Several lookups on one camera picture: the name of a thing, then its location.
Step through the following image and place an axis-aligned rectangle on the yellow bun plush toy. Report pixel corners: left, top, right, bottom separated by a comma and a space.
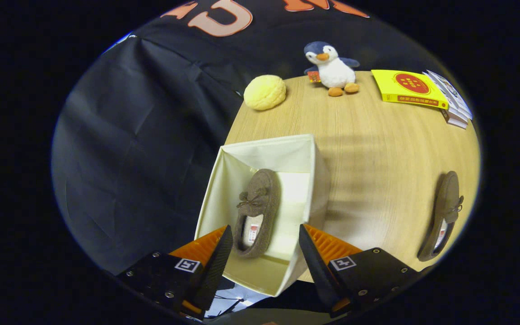
243, 74, 287, 111

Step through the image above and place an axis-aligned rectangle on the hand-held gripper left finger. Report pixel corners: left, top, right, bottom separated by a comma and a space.
116, 225, 233, 320

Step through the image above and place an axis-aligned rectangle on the brown shoe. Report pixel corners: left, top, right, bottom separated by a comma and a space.
232, 168, 282, 259
417, 171, 464, 262

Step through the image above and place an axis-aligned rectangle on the penguin plush toy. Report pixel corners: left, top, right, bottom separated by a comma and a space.
304, 41, 361, 97

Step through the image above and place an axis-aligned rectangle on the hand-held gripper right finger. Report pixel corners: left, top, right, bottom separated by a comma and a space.
299, 223, 423, 318

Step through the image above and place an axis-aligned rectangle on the cream fabric storage box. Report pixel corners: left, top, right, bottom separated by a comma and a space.
195, 134, 330, 297

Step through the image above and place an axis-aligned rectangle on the yellow book with red circle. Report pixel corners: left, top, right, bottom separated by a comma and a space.
371, 69, 449, 110

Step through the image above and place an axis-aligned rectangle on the black backdrop cloth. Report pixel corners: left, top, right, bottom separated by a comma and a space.
52, 0, 427, 312

